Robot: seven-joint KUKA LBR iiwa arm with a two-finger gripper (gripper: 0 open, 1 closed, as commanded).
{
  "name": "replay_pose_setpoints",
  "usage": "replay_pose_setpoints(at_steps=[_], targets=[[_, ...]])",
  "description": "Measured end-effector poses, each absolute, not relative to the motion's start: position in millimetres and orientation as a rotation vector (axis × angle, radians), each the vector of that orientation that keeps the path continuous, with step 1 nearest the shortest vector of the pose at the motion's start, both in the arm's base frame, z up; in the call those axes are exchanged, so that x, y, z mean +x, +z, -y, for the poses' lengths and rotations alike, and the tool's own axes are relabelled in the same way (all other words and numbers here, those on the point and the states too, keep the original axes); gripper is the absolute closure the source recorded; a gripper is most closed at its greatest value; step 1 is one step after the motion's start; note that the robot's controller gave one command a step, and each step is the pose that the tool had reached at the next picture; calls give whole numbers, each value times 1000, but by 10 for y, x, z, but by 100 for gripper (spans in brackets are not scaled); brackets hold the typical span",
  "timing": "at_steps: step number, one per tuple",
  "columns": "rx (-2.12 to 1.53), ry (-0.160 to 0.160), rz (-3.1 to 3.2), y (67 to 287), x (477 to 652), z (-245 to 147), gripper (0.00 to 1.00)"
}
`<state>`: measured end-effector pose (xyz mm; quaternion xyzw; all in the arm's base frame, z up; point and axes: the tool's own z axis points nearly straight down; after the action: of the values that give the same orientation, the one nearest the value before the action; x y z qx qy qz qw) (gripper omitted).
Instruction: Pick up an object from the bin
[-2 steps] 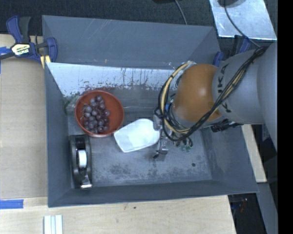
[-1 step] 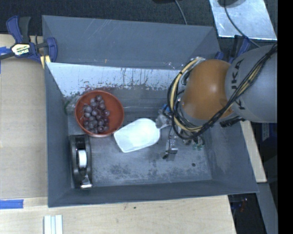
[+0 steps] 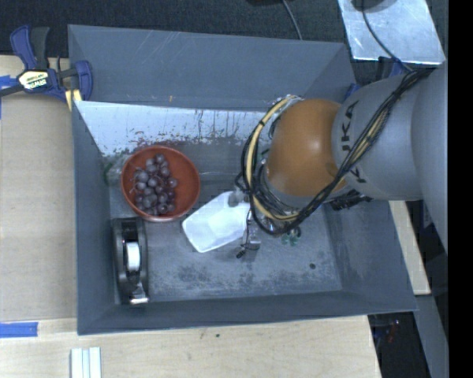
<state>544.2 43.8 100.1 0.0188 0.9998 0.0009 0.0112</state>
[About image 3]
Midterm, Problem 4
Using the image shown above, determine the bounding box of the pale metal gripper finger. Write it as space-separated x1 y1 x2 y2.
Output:
227 191 248 209
245 217 262 251

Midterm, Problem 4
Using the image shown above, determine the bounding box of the white plastic tub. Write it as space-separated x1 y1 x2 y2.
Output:
181 190 251 254

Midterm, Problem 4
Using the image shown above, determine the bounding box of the grey metal bin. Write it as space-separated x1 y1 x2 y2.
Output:
66 24 419 336

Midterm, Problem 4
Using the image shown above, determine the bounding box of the red-brown bowl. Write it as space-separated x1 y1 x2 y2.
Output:
120 144 202 223

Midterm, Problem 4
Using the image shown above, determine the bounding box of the purple grape bunch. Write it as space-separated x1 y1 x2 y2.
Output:
130 154 179 217

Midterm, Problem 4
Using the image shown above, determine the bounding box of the black tape dispenser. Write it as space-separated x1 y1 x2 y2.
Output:
110 217 151 306

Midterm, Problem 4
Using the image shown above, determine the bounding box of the pale wood board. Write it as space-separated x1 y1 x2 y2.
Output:
0 94 79 323

